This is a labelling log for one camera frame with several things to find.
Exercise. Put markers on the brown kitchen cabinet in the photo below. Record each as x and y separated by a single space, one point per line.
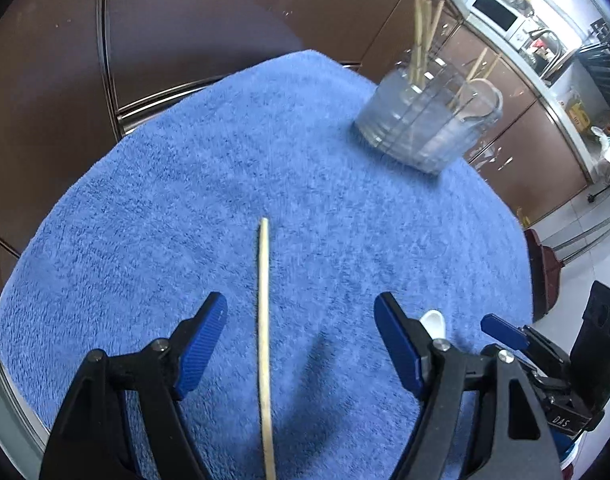
185 10

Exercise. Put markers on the steel kitchen countertop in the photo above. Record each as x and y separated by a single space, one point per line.
550 95

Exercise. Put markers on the yellow oil bottle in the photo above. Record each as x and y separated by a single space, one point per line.
526 220

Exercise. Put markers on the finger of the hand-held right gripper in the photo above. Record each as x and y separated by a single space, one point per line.
505 332
602 330

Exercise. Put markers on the blue terry towel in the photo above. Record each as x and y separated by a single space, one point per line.
185 185

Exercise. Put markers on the black dish rack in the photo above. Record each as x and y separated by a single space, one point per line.
602 55

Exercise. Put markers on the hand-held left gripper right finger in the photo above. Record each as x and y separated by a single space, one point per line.
400 345

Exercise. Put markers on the dark red dustpan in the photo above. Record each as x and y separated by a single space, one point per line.
542 280

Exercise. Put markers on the yellow box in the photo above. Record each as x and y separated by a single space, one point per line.
577 112

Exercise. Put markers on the clear plastic utensil holder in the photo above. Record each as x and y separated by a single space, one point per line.
425 120

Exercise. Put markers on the white microwave oven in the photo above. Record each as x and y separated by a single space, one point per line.
500 10

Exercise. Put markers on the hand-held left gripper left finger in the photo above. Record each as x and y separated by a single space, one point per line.
205 345

